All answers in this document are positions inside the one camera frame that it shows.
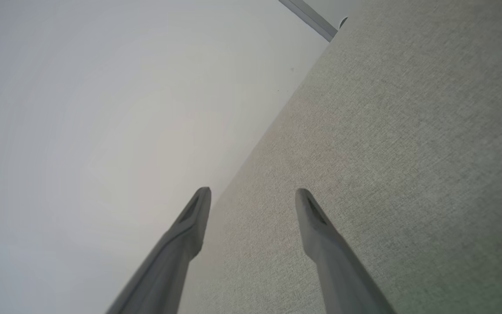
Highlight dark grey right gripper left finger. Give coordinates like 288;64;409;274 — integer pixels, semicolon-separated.
106;187;212;314

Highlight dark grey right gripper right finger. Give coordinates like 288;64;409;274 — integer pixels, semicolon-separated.
295;188;398;314

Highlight grey fabric panel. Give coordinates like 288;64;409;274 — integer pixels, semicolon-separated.
177;0;502;314

